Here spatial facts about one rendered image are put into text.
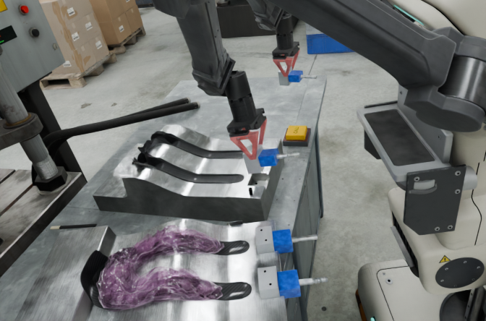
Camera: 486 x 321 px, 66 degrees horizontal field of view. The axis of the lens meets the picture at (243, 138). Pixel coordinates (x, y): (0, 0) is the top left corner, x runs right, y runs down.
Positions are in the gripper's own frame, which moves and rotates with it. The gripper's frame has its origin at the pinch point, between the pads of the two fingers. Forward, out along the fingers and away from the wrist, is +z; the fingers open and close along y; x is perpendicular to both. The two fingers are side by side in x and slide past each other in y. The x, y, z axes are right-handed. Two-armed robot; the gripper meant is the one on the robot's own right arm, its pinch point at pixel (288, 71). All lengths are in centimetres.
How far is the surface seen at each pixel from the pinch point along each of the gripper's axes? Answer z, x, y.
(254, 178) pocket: 8, 8, 49
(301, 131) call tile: 11.2, 11.0, 20.6
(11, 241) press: 17, -54, 84
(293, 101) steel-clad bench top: 15.0, -1.3, -5.0
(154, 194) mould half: 7, -15, 63
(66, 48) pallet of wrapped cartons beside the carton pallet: 53, -319, -149
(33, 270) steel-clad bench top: 15, -36, 90
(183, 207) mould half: 11, -7, 62
